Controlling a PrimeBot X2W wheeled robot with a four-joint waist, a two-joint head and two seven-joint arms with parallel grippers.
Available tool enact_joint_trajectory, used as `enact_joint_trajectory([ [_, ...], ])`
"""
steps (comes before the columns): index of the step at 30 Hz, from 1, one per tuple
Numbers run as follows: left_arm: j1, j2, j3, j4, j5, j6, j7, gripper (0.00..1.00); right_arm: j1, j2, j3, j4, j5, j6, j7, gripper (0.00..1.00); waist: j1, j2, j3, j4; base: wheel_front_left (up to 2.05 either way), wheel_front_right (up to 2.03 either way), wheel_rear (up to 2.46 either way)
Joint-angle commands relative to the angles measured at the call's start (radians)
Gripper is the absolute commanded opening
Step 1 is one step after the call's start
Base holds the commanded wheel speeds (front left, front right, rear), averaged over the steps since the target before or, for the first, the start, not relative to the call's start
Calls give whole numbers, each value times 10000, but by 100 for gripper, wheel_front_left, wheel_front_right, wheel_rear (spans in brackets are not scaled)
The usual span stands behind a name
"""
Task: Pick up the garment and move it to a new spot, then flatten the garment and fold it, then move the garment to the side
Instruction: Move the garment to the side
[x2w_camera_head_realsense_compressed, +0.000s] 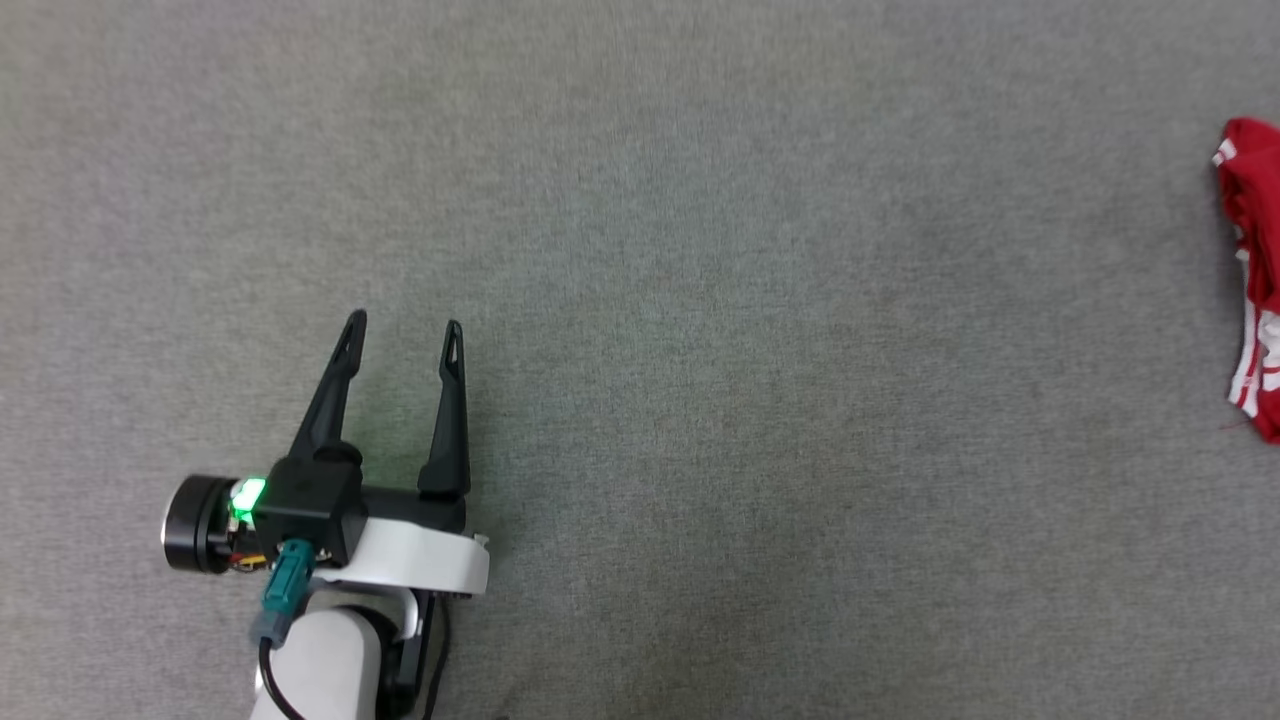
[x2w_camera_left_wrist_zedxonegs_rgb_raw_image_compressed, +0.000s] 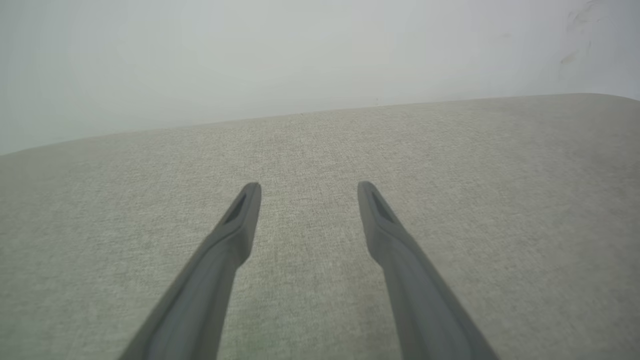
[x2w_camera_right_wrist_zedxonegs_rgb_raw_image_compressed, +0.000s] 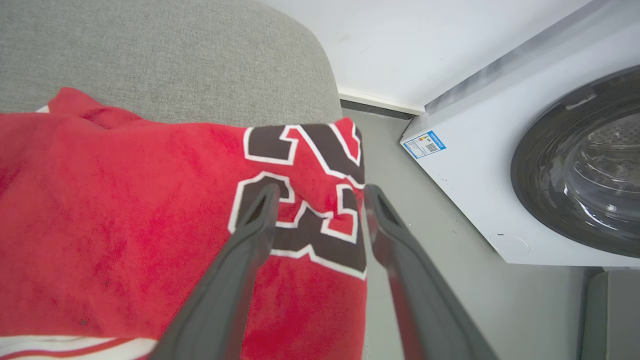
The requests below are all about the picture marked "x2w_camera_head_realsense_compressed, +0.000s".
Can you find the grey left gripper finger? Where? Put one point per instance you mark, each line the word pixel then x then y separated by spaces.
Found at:
pixel 330 400
pixel 450 420

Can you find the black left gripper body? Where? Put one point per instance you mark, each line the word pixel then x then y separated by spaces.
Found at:
pixel 195 525

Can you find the red garment with white trim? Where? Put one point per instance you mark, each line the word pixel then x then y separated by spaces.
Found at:
pixel 1255 250

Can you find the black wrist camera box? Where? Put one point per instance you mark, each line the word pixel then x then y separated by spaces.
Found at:
pixel 310 505

